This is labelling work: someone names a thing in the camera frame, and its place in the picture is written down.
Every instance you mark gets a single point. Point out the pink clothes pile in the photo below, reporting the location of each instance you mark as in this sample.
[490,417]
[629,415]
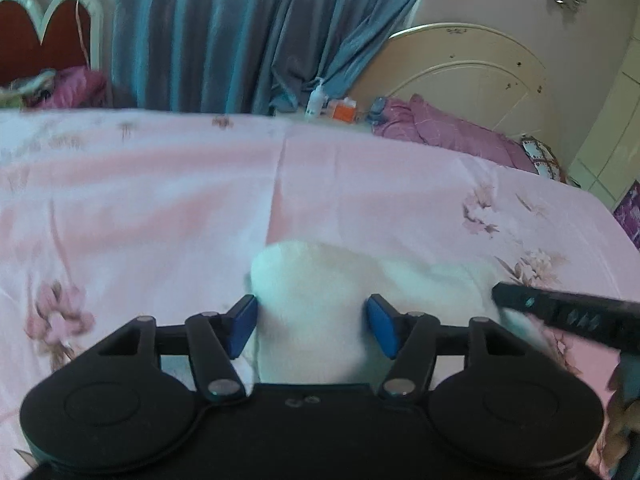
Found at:
[75,87]

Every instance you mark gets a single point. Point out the purple patterned cloth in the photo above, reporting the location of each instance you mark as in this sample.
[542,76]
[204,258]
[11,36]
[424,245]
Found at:
[629,217]

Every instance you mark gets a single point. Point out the white knit sweater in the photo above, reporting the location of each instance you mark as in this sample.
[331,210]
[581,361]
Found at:
[320,300]

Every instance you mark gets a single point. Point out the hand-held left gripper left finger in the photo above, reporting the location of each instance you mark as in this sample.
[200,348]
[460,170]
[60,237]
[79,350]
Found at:
[243,322]

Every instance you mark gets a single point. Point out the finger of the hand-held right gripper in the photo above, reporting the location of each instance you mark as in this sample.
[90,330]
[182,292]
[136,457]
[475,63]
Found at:
[575,312]

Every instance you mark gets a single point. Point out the orange box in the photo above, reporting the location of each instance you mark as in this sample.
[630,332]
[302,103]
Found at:
[342,111]

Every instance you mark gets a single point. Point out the pink floral bedsheet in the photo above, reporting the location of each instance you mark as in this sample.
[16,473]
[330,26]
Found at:
[150,200]

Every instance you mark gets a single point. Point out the white lotion bottle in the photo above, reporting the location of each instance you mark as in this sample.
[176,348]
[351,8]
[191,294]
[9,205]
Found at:
[316,102]

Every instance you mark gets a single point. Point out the blue curtain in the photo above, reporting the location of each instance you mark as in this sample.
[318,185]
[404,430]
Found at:
[240,35]

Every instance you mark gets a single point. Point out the floral patterned pillow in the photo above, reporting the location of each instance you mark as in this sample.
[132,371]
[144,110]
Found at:
[545,157]

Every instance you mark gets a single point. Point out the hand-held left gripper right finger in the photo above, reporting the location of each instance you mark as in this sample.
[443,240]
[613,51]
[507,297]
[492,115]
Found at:
[382,325]

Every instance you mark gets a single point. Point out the cream wardrobe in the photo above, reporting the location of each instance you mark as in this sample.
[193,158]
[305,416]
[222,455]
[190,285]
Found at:
[615,135]

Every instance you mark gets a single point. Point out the cream arched headboard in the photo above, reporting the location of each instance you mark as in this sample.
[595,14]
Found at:
[475,75]

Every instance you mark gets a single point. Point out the red headboard with white trim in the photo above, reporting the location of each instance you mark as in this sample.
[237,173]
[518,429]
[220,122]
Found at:
[25,35]

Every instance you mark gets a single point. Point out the purple blanket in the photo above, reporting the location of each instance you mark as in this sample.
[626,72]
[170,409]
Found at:
[440,127]

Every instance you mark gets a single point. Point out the person's right hand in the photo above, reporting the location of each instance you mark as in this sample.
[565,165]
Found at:
[620,425]

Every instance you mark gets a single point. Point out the small blue object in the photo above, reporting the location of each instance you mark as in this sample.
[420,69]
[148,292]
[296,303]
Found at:
[376,109]

